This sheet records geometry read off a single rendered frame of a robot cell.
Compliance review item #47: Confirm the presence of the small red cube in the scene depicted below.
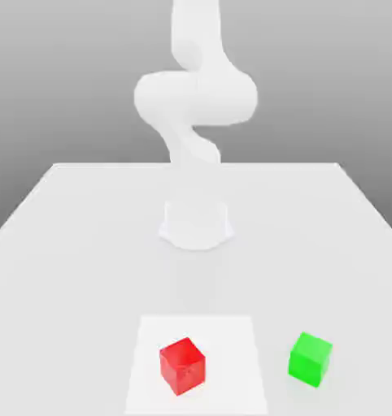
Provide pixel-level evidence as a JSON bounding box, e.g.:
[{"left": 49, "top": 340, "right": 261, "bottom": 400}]
[{"left": 159, "top": 336, "right": 207, "bottom": 397}]

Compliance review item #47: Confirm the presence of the small green cube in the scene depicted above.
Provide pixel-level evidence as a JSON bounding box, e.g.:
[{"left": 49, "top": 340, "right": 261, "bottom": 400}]
[{"left": 287, "top": 331, "right": 333, "bottom": 388}]

